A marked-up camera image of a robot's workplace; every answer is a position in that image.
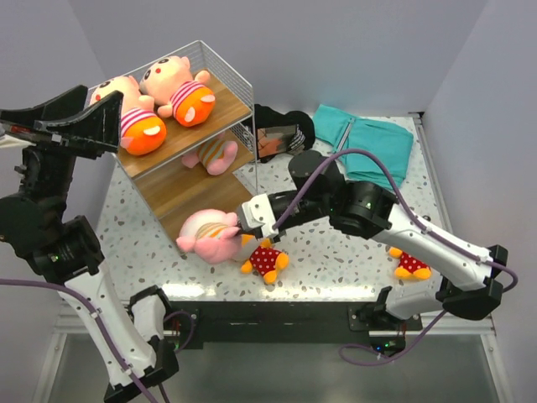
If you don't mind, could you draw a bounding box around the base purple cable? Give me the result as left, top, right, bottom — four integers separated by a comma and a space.
338, 308, 448, 369
161, 310, 196, 353

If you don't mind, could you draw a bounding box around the teal folded cloth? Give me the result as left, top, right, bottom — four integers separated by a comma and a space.
313, 105, 414, 190

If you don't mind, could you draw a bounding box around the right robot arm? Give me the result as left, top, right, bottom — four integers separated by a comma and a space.
261, 150, 507, 330

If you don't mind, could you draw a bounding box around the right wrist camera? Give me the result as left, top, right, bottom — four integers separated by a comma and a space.
236, 193, 279, 239

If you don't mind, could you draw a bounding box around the yellow frog plush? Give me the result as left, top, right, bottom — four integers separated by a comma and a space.
388, 247, 432, 280
237, 234, 289, 285

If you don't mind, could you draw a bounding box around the yellow frog plush right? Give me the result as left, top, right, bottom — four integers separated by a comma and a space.
388, 247, 432, 280

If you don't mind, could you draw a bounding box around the aluminium frame rail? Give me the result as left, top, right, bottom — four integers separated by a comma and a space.
410, 113, 514, 402

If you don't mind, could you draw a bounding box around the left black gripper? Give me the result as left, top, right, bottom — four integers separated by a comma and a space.
0, 83, 119, 224

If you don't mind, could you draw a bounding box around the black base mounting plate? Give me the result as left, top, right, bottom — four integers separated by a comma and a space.
171, 301, 422, 348

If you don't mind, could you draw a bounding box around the pink frog plush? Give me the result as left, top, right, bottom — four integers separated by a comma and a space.
181, 133, 238, 175
176, 209, 242, 264

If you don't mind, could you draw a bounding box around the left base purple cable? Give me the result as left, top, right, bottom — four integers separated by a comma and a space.
161, 310, 196, 353

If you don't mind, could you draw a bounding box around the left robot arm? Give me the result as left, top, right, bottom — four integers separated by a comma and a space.
1, 86, 179, 402

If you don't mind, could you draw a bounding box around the white wire wooden shelf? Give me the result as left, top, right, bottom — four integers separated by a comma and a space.
73, 39, 259, 255

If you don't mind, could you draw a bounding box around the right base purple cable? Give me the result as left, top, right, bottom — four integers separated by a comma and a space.
338, 308, 448, 369

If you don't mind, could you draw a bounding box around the yellow frog plush centre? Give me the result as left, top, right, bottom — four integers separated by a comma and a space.
237, 234, 289, 285

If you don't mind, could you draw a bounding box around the black printed garment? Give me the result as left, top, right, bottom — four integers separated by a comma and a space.
253, 104, 315, 163

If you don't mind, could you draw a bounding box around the large black-haired boy plush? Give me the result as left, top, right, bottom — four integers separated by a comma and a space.
139, 55, 216, 127

